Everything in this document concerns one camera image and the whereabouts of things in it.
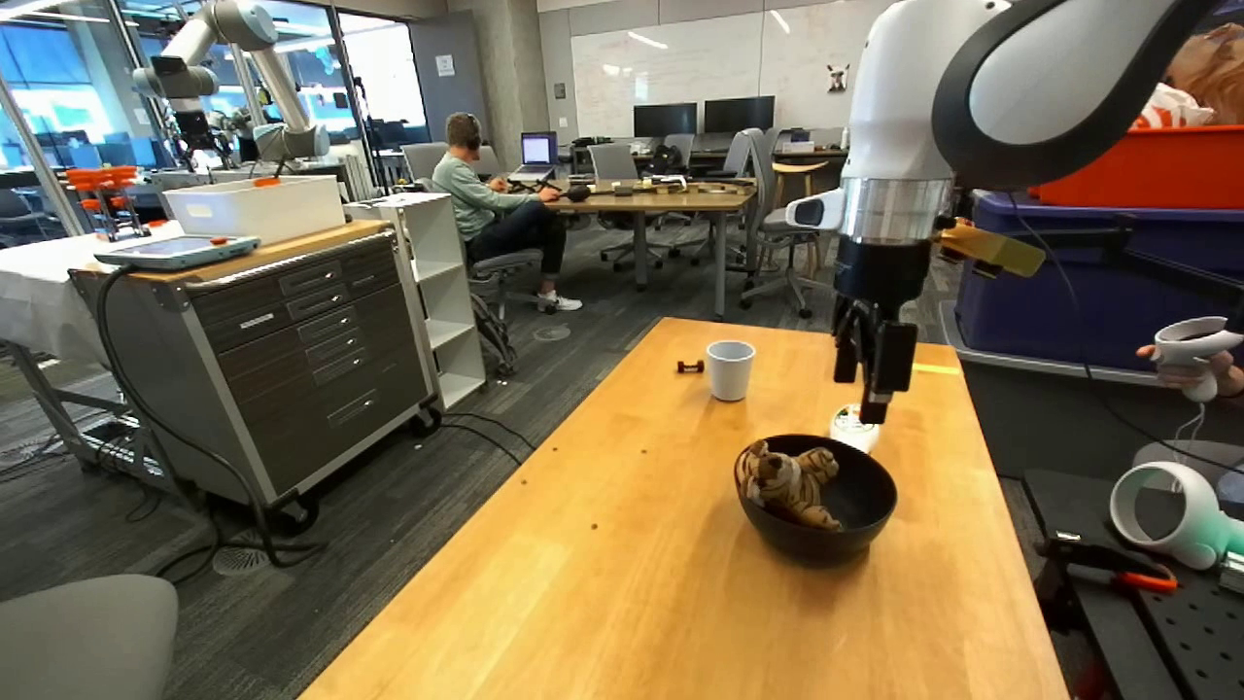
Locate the black desktop monitor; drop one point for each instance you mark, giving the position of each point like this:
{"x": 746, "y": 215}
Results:
{"x": 661, "y": 118}
{"x": 740, "y": 116}

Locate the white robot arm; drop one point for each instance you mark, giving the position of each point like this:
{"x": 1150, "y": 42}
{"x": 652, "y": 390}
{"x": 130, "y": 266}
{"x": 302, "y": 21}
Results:
{"x": 909, "y": 103}

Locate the person in green shirt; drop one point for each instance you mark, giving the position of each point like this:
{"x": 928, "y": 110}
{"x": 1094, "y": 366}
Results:
{"x": 473, "y": 196}

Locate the blue storage bin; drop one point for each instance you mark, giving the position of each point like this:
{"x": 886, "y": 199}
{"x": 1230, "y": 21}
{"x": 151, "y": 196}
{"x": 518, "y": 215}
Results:
{"x": 1092, "y": 287}

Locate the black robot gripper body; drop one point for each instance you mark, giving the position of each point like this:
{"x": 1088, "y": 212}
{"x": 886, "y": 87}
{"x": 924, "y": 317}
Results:
{"x": 886, "y": 278}

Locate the grey flat laptop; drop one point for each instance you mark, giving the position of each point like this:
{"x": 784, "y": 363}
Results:
{"x": 178, "y": 249}

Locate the round wooden table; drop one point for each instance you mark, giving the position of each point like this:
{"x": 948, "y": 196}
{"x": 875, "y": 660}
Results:
{"x": 661, "y": 199}

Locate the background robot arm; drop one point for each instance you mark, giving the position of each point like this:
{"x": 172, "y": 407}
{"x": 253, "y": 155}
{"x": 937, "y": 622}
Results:
{"x": 234, "y": 42}

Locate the open laptop lit screen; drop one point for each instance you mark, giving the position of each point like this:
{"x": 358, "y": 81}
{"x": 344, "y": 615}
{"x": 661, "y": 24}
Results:
{"x": 538, "y": 148}

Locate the black perforated plate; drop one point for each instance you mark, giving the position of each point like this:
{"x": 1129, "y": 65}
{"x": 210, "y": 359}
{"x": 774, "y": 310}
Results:
{"x": 1167, "y": 635}

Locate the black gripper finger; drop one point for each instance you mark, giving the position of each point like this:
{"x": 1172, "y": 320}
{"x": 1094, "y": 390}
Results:
{"x": 849, "y": 348}
{"x": 887, "y": 370}

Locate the white box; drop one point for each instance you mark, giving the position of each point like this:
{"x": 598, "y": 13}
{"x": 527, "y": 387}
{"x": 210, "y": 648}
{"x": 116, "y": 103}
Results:
{"x": 253, "y": 206}

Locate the white cup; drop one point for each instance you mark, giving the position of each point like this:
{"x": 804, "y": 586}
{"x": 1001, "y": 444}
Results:
{"x": 729, "y": 370}

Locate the yellow flat tag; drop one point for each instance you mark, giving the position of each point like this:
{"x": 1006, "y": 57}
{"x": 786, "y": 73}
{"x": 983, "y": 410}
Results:
{"x": 998, "y": 249}

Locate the orange storage bin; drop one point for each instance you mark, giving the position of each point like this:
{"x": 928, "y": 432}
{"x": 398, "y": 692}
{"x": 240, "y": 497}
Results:
{"x": 1142, "y": 167}

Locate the grey drawer cabinet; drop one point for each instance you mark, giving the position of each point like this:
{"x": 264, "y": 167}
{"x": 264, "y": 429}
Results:
{"x": 286, "y": 353}

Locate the white open shelf unit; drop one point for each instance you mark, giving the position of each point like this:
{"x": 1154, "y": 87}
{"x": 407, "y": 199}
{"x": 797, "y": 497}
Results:
{"x": 440, "y": 297}

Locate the black bowl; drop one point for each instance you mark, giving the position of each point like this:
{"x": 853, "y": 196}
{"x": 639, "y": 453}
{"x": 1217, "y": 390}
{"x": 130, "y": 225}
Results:
{"x": 817, "y": 529}

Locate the grey office chair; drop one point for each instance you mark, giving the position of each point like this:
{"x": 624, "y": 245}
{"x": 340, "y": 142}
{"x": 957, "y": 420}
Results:
{"x": 78, "y": 643}

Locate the striped tiger plush toy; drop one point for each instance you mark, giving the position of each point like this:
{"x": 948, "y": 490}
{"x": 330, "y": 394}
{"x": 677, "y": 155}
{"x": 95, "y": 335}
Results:
{"x": 794, "y": 482}

